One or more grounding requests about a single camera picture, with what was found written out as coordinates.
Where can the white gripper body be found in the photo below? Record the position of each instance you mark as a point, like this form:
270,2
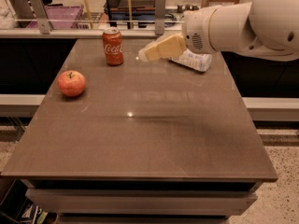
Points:
195,32

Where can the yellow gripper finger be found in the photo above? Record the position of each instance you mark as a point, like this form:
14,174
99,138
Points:
164,47

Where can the red Coca-Cola can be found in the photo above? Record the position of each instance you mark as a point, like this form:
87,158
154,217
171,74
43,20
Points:
112,42

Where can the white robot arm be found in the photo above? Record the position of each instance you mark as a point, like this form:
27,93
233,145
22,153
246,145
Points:
265,29

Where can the clear plastic water bottle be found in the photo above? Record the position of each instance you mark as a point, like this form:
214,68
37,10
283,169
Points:
197,62

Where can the red apple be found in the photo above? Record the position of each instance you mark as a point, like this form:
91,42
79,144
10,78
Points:
71,83

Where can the purple plastic crate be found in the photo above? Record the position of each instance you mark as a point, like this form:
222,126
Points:
62,17

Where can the middle metal railing bracket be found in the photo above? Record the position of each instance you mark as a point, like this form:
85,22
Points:
159,16

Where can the metal railing bracket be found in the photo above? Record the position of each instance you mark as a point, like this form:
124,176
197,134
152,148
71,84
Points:
159,16
41,16

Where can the left metal railing bracket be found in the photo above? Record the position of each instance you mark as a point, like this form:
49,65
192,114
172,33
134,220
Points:
41,16

